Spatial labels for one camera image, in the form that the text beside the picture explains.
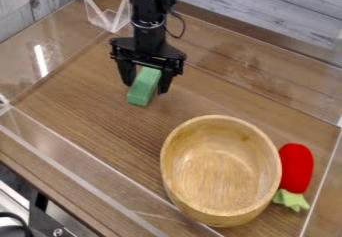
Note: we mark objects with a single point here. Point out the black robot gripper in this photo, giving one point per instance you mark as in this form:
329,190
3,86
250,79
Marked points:
147,49

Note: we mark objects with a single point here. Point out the green rectangular block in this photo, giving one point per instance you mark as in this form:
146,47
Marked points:
144,86

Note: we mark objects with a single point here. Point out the brown wooden bowl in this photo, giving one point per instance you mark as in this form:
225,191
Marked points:
221,170

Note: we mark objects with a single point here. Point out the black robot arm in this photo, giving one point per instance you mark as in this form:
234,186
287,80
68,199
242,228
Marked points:
150,13

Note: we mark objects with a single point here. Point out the red plush strawberry toy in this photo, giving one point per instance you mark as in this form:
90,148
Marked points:
297,174

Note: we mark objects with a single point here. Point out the clear acrylic corner bracket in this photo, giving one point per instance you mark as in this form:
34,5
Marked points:
110,20

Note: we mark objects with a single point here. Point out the black metal table bracket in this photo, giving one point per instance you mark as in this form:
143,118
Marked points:
42,224

